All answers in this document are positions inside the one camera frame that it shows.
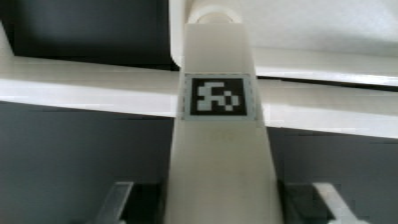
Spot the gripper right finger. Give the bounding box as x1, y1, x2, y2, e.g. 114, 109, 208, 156
283, 182, 370, 224

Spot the white L-shaped obstacle fence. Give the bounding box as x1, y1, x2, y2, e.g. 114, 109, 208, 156
0, 24, 398, 139

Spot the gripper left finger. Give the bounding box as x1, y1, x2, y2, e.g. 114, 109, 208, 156
86, 182, 161, 224

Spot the white desk top tray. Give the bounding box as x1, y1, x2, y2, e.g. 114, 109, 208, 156
168, 0, 398, 87

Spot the white desk leg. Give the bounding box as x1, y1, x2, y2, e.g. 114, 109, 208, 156
166, 5, 285, 224

